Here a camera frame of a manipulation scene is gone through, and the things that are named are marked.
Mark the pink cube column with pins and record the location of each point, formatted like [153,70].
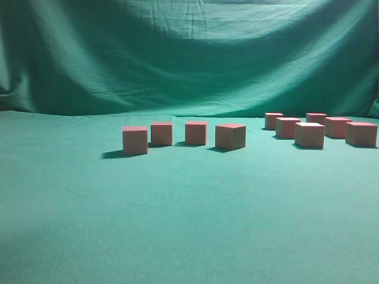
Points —
[316,117]
[335,127]
[230,136]
[135,140]
[196,132]
[309,135]
[161,133]
[361,134]
[285,127]
[270,120]

